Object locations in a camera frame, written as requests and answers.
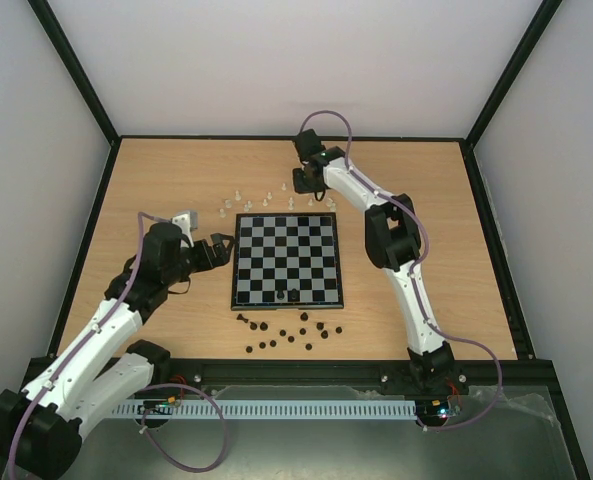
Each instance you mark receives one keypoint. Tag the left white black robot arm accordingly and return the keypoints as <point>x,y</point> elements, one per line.
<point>43,426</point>

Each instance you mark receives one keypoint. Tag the black aluminium frame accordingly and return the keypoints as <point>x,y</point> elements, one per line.
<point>525,370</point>

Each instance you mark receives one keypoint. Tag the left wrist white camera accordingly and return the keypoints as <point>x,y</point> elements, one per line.
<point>187,220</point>

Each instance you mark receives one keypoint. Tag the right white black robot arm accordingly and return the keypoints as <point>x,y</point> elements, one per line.
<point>393,240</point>

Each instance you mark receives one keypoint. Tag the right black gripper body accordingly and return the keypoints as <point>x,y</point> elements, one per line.
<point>305,181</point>

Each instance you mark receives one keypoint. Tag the black king chess piece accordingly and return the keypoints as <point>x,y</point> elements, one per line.
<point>293,295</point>

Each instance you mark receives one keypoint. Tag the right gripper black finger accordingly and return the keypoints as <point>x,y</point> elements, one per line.
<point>318,184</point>
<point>301,184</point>

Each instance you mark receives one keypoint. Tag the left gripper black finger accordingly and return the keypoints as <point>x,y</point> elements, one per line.
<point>222,256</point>
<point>222,241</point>

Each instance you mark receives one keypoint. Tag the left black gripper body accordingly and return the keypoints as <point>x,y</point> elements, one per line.
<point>204,262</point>

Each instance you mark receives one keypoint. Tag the black and white chessboard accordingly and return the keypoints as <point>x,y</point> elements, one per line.
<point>284,251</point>

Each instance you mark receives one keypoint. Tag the white slotted cable duct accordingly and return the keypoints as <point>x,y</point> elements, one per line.
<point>396,410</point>

